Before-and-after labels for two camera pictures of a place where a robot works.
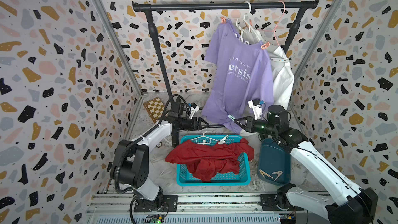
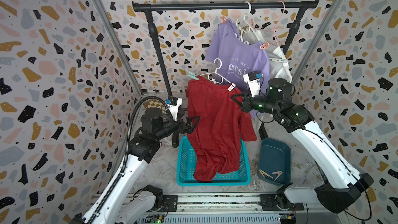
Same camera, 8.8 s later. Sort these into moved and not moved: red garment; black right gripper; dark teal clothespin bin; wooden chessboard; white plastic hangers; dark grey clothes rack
Moved: black right gripper; red garment
Not moved: white plastic hangers; dark grey clothes rack; dark teal clothespin bin; wooden chessboard
